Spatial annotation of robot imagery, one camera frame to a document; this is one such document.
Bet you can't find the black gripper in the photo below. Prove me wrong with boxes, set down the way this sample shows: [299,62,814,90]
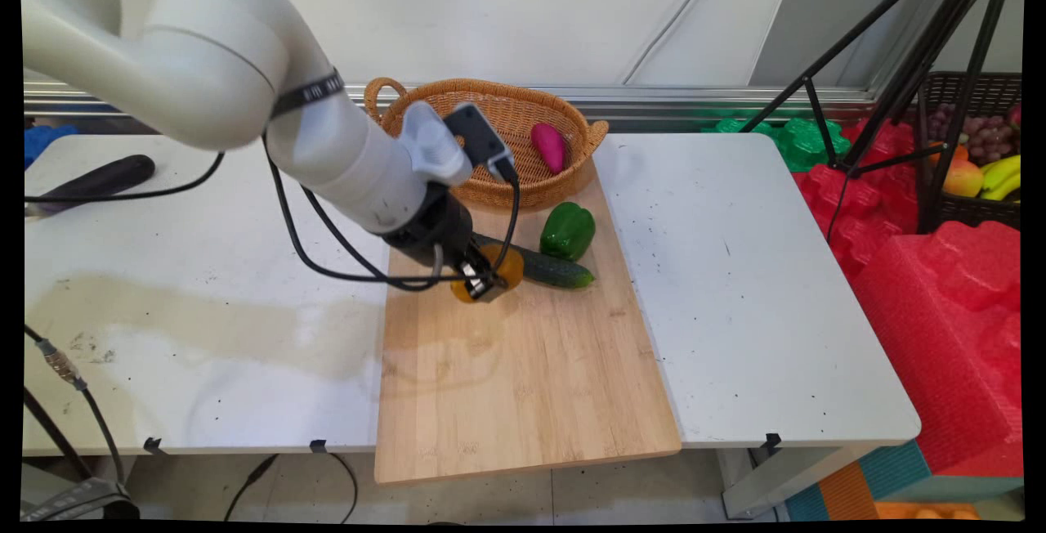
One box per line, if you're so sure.
[382,185,511,303]

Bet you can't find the orange brown potato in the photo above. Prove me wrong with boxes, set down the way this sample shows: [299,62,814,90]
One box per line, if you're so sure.
[450,244,525,304]

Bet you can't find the dark green cucumber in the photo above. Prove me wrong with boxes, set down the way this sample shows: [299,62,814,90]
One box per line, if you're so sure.
[472,231,597,289]

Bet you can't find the green bell pepper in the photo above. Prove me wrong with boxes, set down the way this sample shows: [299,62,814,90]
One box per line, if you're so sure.
[539,202,597,262]

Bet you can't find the wooden cutting board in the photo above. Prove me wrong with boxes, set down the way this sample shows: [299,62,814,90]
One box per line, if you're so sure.
[374,159,683,486]

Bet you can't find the magenta sweet potato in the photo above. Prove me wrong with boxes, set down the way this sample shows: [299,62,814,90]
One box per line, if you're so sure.
[530,123,568,176]

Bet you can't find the woven wicker basket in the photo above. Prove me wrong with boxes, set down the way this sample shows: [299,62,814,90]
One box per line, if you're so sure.
[364,77,610,209]

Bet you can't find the green foam mat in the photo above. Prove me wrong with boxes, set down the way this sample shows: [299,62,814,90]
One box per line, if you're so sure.
[701,117,853,173]

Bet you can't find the white table leg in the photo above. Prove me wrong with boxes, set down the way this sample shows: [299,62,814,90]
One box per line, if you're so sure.
[722,445,877,519]

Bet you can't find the small red foam mat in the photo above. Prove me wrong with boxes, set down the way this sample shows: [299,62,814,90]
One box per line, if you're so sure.
[791,119,926,276]

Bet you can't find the teal orange foam mat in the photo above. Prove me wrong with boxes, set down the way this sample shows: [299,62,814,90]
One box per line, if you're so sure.
[783,439,934,522]

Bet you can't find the blue foam piece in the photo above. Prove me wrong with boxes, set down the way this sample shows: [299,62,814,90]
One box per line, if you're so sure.
[24,123,80,169]

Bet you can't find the large red foam mat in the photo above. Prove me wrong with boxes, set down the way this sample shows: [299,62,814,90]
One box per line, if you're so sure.
[850,221,1025,478]

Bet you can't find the grey black floor equipment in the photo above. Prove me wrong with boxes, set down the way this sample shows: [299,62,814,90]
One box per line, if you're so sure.
[20,476,141,522]

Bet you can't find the black tripod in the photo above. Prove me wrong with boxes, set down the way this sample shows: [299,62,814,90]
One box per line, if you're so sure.
[740,0,1019,236]

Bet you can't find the yellow red apple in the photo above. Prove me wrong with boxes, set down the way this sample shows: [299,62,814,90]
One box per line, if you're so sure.
[943,160,985,199]

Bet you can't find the black plastic crate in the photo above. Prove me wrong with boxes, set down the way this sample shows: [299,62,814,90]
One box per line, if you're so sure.
[915,71,1023,233]

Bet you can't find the purple grapes bunch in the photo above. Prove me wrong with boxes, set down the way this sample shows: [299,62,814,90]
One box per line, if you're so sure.
[932,104,1019,166]

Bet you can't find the yellow green bananas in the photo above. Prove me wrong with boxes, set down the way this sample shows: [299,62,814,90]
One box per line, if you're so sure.
[980,155,1022,204]

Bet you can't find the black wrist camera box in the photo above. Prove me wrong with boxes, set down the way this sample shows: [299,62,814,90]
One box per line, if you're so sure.
[443,102,518,185]

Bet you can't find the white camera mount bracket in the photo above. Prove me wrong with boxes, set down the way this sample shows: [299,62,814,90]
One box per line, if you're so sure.
[400,101,474,187]

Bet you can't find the thin black floor cable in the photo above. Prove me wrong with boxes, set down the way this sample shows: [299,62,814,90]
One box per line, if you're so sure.
[327,451,360,524]

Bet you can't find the black velcro strap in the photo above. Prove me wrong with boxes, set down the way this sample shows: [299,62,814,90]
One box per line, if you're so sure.
[269,68,346,119]

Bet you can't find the aluminium wall rail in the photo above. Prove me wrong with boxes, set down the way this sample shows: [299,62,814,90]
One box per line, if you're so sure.
[23,81,877,122]

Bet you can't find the black floor cable with plug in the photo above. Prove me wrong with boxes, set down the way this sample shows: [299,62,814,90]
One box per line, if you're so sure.
[223,453,280,522]

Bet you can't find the black purple handle tool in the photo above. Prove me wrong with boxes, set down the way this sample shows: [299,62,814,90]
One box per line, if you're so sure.
[25,154,157,217]

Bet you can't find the black cable with metal connector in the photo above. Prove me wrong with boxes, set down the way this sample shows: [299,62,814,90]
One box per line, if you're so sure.
[23,324,128,486]

